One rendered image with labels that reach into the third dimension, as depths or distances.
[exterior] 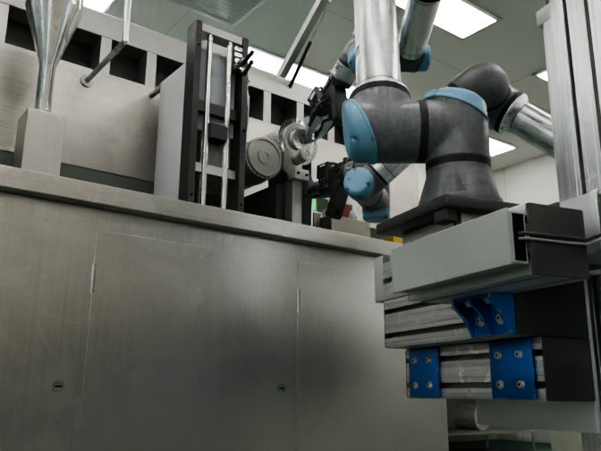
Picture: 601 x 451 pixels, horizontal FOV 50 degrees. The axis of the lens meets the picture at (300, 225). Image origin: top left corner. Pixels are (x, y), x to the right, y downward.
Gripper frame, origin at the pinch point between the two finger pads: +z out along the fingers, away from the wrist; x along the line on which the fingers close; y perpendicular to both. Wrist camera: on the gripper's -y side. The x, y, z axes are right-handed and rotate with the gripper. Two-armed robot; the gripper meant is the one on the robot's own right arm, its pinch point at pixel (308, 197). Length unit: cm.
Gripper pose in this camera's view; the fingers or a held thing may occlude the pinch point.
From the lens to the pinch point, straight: 199.1
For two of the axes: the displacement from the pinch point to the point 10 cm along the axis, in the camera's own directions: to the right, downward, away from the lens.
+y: 0.1, -9.7, 2.5
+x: -7.9, -1.6, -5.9
